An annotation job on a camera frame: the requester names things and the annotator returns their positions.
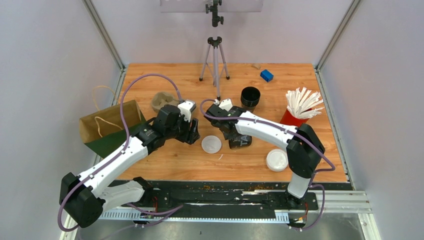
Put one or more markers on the grey pulp cup carrier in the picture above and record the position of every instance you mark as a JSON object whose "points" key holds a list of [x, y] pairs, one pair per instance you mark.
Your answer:
{"points": [[161, 99]]}

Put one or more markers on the white plastic lid stack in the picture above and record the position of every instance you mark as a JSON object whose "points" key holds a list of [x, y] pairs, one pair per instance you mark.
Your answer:
{"points": [[277, 160]]}

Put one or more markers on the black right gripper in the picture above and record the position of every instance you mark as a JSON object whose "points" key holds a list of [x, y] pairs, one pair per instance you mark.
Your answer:
{"points": [[228, 137]]}

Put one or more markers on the white wrapped straws bundle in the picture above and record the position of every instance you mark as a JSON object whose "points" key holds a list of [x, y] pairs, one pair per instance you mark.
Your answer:
{"points": [[303, 103]]}

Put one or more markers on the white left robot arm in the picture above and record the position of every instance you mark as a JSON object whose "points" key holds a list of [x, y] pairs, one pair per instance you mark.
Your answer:
{"points": [[85, 197]]}

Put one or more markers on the small tan block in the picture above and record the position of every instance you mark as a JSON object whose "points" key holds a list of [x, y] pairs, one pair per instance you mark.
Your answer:
{"points": [[256, 66]]}

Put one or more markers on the brown coffee cup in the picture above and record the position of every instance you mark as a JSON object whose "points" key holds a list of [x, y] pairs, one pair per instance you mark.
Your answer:
{"points": [[240, 141]]}

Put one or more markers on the red straw holder cup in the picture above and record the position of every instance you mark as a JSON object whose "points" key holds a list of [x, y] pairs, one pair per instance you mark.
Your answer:
{"points": [[290, 120]]}

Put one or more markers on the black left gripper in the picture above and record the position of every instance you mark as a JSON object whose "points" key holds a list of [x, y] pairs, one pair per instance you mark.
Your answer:
{"points": [[194, 135]]}

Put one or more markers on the grey camera tripod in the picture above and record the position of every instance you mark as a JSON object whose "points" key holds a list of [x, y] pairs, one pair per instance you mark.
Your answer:
{"points": [[215, 42]]}

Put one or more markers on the blue small block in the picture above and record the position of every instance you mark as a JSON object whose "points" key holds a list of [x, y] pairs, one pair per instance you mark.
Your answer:
{"points": [[266, 75]]}

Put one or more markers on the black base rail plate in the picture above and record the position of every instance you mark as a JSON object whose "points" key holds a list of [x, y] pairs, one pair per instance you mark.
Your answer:
{"points": [[229, 201]]}

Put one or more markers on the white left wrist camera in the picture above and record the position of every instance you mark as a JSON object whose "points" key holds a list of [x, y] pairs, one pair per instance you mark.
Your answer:
{"points": [[186, 108]]}

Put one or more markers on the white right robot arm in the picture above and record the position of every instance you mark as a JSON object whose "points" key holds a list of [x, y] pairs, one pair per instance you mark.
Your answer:
{"points": [[303, 148]]}

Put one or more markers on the green paper bag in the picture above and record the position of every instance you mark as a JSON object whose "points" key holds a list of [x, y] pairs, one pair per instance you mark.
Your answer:
{"points": [[103, 131]]}

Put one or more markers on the white single cup lid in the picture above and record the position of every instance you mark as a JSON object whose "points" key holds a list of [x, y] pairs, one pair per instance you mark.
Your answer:
{"points": [[211, 144]]}

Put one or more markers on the black paper cup stack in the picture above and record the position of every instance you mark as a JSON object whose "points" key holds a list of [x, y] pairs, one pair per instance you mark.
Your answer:
{"points": [[250, 97]]}

